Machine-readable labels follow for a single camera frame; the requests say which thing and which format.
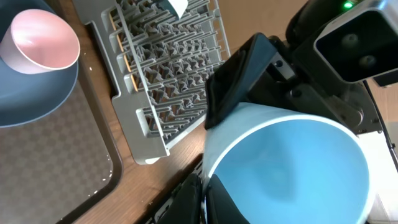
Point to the grey dishwasher rack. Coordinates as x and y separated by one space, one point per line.
170 58

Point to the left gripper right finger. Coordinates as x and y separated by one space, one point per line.
220 207

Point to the light blue bowl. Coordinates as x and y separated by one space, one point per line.
175 7

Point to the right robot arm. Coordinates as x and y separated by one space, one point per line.
302 30

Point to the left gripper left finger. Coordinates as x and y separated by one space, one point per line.
185 209

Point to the brown serving tray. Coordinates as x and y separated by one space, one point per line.
56 169

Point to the light blue cup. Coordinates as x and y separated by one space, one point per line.
282 166

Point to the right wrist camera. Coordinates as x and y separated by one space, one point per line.
362 42

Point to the pink cup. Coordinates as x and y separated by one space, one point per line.
38 41

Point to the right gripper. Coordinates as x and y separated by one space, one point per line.
294 80

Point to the wooden chopstick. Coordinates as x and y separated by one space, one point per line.
124 53

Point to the dark blue plate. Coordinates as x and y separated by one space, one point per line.
26 98

